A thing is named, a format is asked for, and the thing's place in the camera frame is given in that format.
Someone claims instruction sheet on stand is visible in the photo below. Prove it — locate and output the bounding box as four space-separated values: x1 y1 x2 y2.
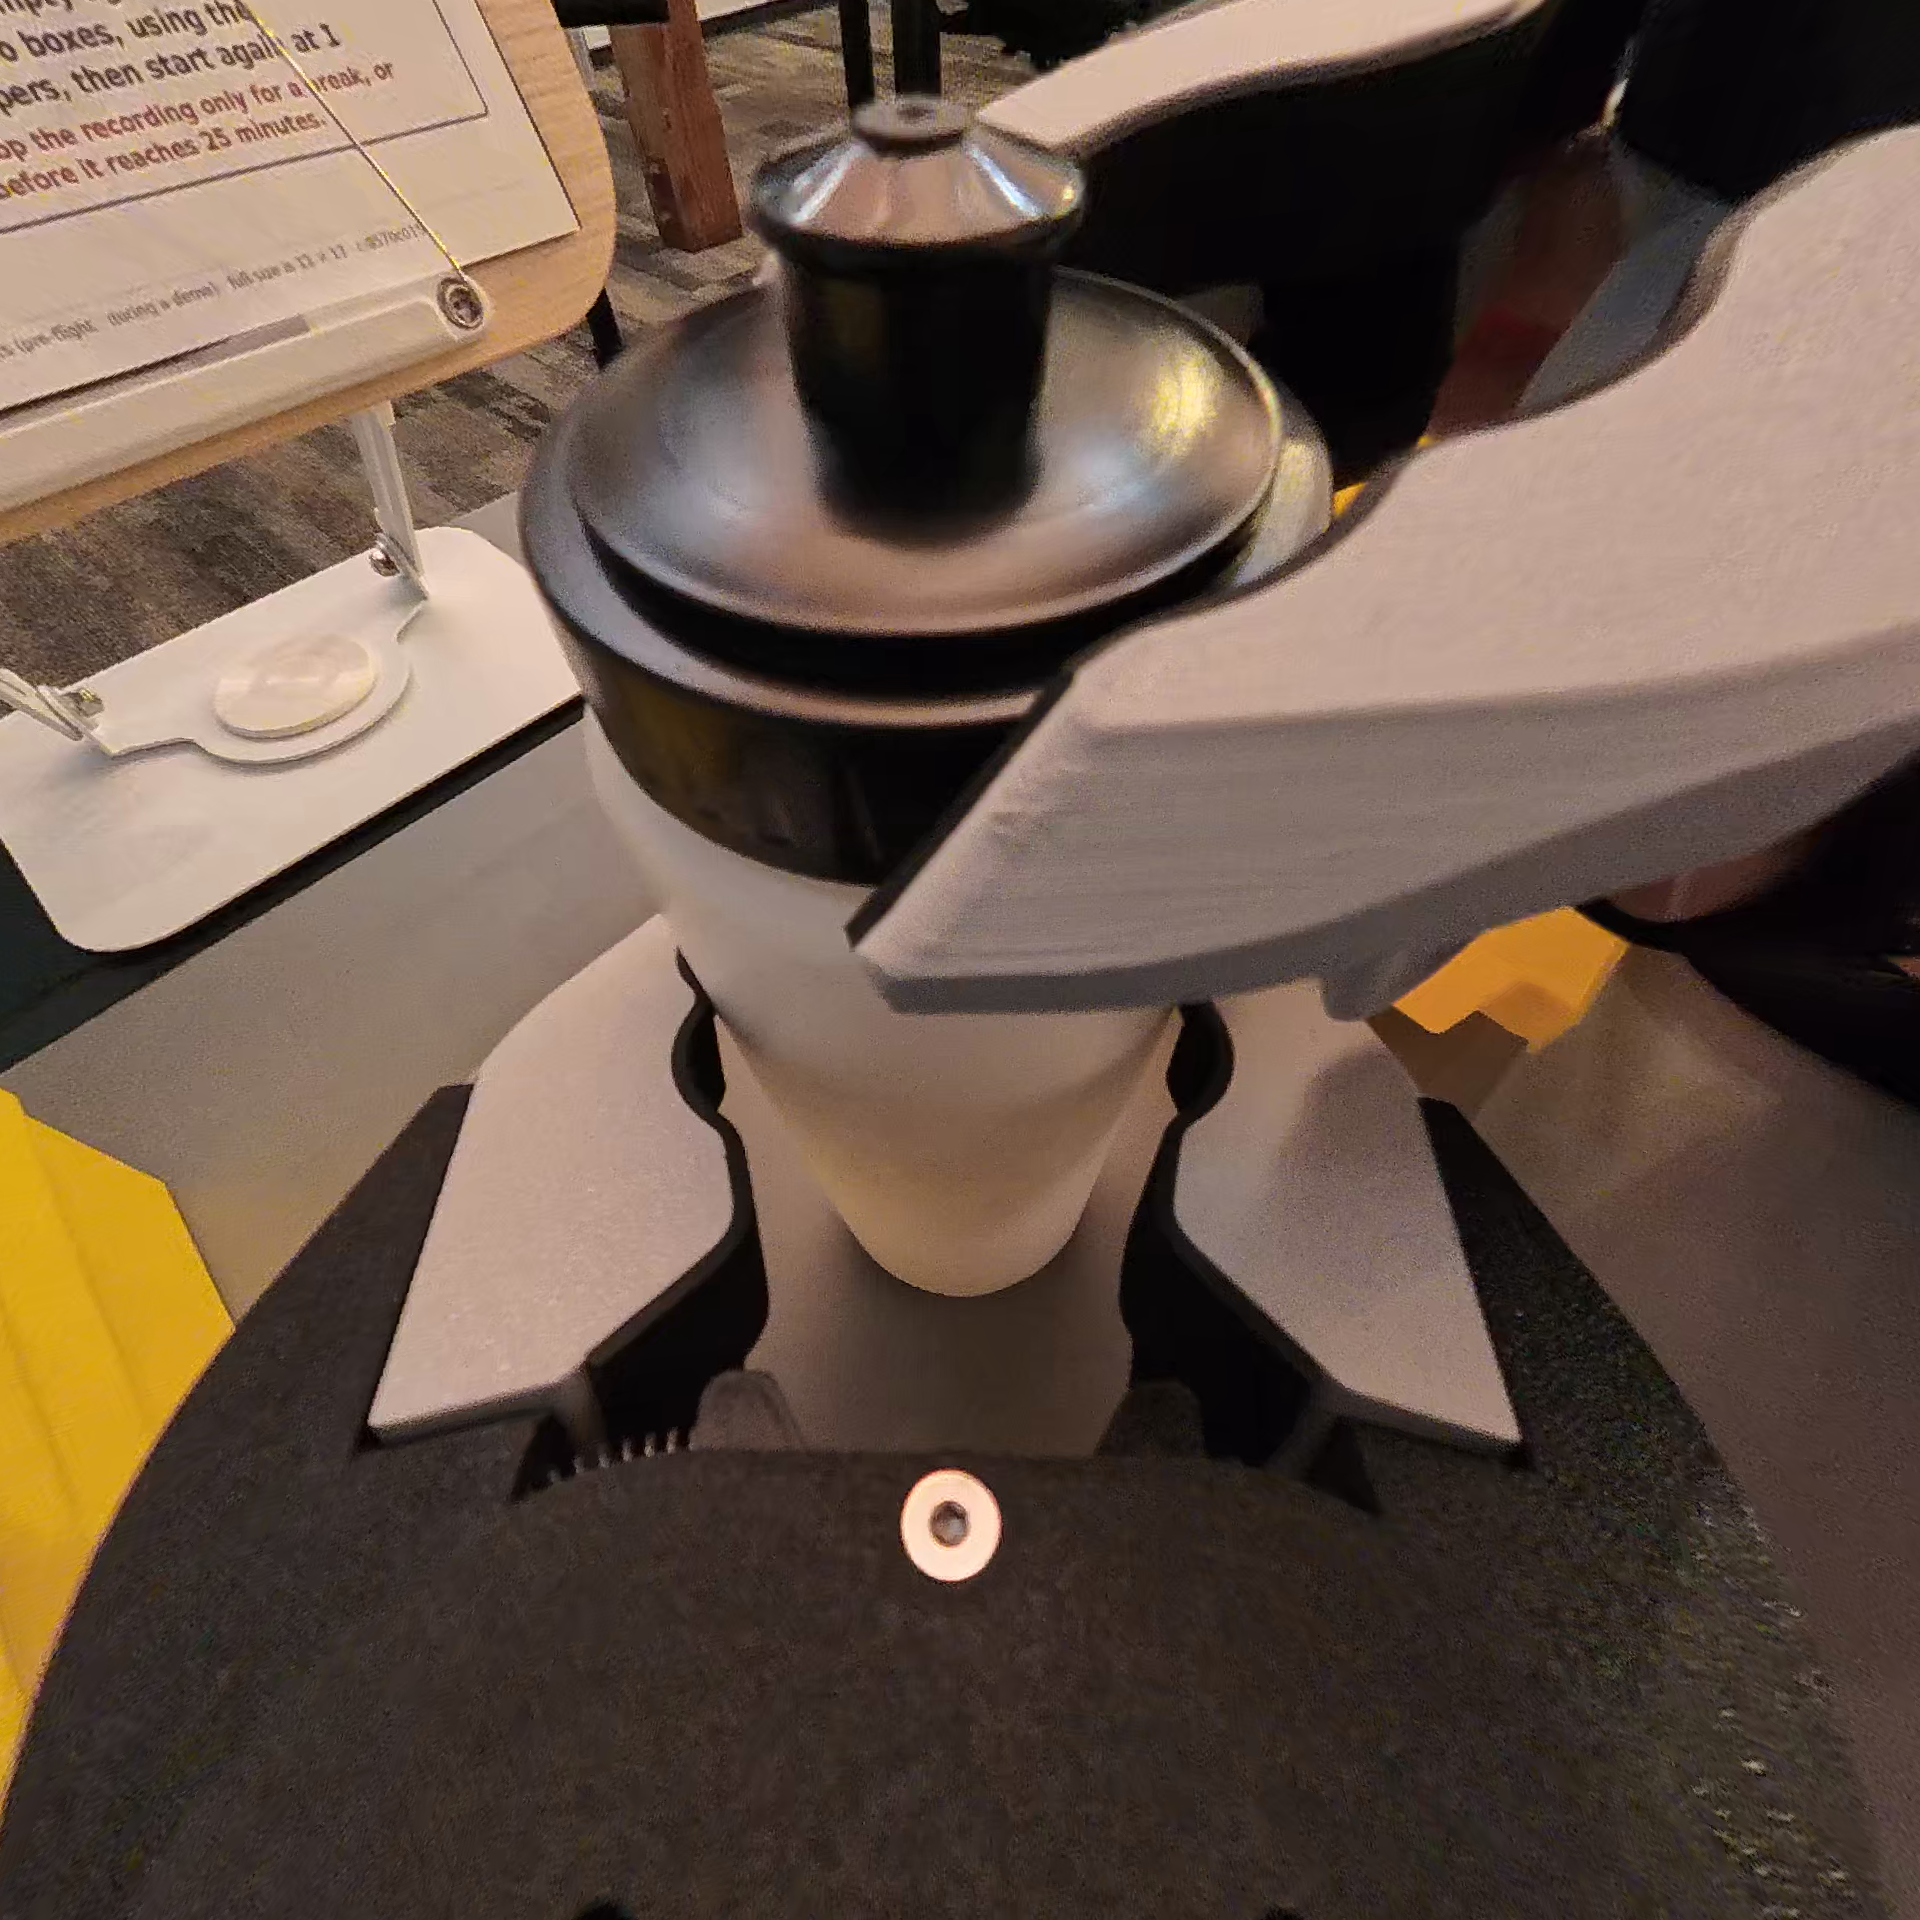
0 0 619 554

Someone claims black bottle lid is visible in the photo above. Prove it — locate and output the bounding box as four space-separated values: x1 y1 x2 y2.
515 95 1339 890

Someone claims metal stand bracket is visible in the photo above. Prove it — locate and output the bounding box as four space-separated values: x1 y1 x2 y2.
0 405 433 761

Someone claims round white disc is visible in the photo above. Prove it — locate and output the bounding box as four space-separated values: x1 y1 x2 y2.
211 630 383 742

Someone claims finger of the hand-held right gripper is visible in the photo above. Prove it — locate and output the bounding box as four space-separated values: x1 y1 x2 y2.
844 125 1920 1025
971 0 1557 161

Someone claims white paper sign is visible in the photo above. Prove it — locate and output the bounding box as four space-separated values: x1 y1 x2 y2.
0 0 588 417

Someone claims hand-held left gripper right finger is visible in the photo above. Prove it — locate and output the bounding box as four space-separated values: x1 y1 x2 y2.
1123 1006 1523 1467

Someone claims yellow plastic bin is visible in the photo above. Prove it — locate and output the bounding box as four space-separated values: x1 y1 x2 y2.
0 1089 238 1758
1332 477 1633 1055

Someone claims thin gold cord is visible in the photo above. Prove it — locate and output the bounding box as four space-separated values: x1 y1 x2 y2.
245 0 470 302

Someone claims white stand base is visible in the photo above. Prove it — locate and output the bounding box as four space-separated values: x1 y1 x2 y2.
0 525 590 958

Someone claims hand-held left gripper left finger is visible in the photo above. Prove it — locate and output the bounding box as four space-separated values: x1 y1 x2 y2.
369 914 774 1453

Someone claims wooden post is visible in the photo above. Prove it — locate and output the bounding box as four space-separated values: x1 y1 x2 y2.
603 0 747 255

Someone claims white plastic bottle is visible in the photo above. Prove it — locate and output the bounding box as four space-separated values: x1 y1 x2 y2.
574 717 1190 1303

